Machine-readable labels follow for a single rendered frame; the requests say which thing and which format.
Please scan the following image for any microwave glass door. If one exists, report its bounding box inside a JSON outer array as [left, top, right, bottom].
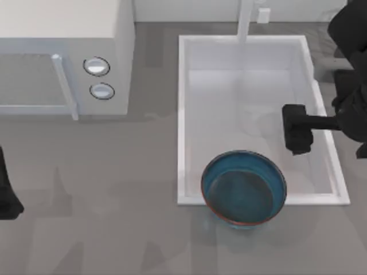
[[0, 45, 76, 116]]

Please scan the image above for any pale microwave oven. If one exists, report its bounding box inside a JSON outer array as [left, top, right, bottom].
[[0, 0, 136, 121]]

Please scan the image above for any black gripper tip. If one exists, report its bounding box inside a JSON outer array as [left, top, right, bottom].
[[0, 146, 25, 222]]

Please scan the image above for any white sink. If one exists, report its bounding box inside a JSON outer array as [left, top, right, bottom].
[[177, 34, 352, 206]]

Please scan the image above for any pale microwave door handle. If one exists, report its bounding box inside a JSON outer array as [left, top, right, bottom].
[[50, 53, 80, 121]]

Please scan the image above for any large round microwave knob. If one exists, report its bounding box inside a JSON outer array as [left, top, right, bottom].
[[83, 56, 111, 78]]

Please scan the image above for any small round microwave knob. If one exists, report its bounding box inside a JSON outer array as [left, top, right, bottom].
[[89, 82, 116, 101]]

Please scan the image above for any blue bowl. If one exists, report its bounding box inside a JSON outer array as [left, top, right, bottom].
[[201, 150, 288, 230]]

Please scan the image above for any tall white tap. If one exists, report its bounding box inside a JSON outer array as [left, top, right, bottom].
[[236, 0, 253, 44]]

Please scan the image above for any white wall socket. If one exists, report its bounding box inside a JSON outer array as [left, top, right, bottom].
[[257, 7, 271, 24]]

